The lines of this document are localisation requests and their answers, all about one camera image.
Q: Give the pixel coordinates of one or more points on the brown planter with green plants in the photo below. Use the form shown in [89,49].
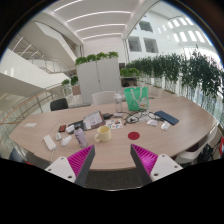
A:
[74,85]

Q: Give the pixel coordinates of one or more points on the brown-edged printed booklet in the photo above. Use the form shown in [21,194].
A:
[93,120]

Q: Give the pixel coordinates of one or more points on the black charger block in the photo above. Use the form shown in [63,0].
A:
[107,116]

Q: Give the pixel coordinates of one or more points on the long white plastic packet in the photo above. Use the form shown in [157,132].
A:
[165,125]

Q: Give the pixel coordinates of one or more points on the white card box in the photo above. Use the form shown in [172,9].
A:
[70,129]

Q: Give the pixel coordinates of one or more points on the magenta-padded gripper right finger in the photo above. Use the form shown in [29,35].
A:
[165,166]

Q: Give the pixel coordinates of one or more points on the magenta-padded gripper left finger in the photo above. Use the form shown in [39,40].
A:
[61,168]

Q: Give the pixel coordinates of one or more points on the ceiling light strips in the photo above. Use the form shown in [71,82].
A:
[96,25]

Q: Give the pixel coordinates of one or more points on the white power strip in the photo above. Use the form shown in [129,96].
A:
[49,142]

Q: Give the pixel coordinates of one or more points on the pale yellow mug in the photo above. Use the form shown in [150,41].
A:
[104,134]

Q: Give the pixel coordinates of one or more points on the clear plastic water bottle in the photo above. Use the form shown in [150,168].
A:
[118,104]

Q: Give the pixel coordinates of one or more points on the red and black small box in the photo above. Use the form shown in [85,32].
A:
[62,128]

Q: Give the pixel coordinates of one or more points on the white chair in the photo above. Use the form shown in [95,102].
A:
[103,98]
[196,150]

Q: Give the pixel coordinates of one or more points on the row of tall green plants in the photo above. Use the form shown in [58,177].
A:
[186,73]

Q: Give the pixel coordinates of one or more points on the flat round red coaster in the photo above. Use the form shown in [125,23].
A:
[133,135]

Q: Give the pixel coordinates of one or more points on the black chair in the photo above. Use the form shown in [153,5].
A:
[59,104]

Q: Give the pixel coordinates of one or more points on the green tote bag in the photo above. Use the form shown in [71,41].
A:
[135,99]

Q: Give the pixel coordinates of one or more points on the dark planter with green plants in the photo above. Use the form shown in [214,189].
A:
[130,73]

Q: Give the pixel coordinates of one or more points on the lilac drink bottle black cap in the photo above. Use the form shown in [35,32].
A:
[80,137]

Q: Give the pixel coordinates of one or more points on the white cabinet with plants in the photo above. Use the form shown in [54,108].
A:
[98,78]

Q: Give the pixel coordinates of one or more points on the colourful sticker sheet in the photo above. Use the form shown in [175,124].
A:
[114,124]

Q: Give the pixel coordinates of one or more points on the white paper slip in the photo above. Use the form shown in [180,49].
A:
[30,125]

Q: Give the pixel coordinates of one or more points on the flat clear plastic packet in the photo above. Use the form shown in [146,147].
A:
[152,122]

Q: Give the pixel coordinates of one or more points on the large white computer mouse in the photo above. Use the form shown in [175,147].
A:
[66,140]

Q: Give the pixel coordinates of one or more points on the small grey-white computer mouse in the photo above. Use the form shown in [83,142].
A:
[58,136]

